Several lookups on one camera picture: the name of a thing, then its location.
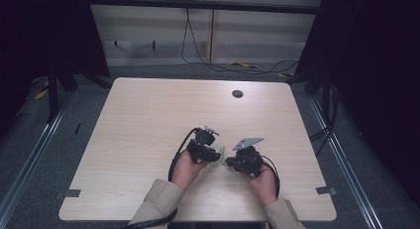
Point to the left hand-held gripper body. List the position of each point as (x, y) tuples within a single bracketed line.
[(202, 149)]

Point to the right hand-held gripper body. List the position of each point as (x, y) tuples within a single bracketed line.
[(248, 159)]

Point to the pale green translucent object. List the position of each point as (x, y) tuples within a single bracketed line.
[(218, 156)]

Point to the person's left hand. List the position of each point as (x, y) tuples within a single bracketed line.
[(185, 171)]

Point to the person's right hand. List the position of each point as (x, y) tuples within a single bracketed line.
[(264, 186)]

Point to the round dark table grommet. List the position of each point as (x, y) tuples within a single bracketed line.
[(237, 93)]

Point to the grey tape strip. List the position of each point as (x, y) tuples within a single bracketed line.
[(72, 193), (326, 190)]

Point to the yellow tool on floor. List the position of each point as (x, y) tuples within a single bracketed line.
[(242, 64)]

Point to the black metal stand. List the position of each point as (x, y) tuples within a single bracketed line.
[(52, 96), (327, 96)]

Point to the black horizontal metal bar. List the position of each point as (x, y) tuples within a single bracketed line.
[(198, 5)]

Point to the dark curtain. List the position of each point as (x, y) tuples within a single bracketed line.
[(373, 73), (43, 27)]

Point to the yellow strip on floor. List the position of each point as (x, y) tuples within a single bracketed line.
[(42, 92)]

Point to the metal floor rail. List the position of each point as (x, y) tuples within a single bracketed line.
[(346, 169), (29, 159)]

